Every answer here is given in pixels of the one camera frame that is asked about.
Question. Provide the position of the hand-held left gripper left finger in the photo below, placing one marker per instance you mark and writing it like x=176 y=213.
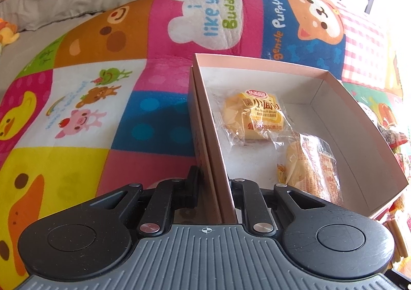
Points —
x=191 y=187

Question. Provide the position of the yellow label bread packet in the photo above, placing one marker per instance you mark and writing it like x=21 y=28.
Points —
x=253 y=113

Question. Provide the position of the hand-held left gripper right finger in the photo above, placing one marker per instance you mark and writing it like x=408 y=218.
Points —
x=245 y=188

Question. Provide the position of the yellow stuffed toy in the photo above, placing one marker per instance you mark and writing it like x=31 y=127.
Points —
x=8 y=33

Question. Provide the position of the colourful cartoon printed blanket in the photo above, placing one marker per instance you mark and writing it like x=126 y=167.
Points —
x=96 y=52

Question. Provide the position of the clear wrapped bread packet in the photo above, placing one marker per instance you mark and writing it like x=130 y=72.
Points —
x=308 y=164

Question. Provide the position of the pink cardboard box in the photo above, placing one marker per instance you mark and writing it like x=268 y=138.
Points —
x=321 y=110

